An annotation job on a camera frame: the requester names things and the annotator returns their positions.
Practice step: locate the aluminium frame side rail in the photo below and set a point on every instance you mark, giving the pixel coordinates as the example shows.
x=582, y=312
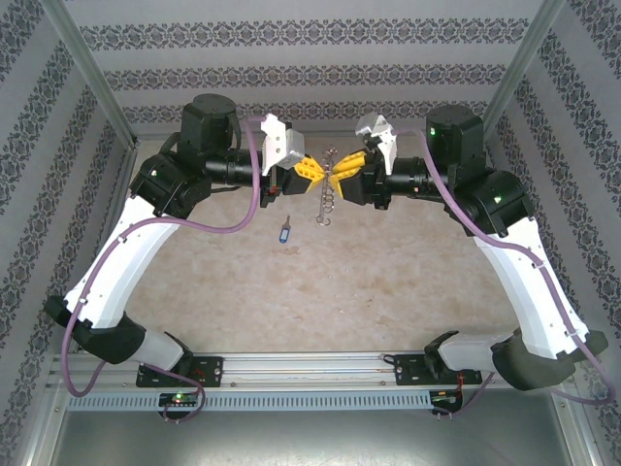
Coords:
x=492, y=155
x=121, y=175

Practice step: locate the grey metal base panel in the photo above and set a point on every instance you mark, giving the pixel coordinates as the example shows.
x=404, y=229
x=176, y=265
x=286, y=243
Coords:
x=310, y=442

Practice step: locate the aluminium frame back rail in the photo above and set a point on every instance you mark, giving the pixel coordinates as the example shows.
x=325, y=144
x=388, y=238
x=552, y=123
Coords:
x=335, y=132

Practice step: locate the aluminium frame post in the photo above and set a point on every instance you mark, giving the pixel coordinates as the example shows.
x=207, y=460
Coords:
x=83, y=58
x=524, y=58

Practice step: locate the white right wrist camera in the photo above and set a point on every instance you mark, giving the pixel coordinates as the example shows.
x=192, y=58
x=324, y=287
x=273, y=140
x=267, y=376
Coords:
x=383, y=141

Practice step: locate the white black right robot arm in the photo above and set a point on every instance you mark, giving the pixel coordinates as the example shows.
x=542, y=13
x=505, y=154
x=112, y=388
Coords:
x=524, y=281

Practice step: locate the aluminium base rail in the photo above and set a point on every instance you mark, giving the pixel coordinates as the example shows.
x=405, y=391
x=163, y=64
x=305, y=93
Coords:
x=310, y=369

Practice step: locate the blue key tag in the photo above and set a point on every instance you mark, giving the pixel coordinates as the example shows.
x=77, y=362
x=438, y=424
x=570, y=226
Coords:
x=282, y=236

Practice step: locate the small silver key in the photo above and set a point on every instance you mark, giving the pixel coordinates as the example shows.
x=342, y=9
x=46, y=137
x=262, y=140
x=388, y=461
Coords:
x=287, y=222

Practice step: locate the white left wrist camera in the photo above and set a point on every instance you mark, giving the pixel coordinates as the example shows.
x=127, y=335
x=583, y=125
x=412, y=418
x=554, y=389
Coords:
x=281, y=141

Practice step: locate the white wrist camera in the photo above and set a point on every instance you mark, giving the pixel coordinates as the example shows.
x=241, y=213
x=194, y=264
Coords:
x=383, y=141
x=281, y=141

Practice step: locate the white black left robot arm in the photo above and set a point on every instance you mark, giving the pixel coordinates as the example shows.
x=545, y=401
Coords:
x=121, y=272

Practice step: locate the small green circuit board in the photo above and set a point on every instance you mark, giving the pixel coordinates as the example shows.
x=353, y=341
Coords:
x=179, y=399
x=446, y=399

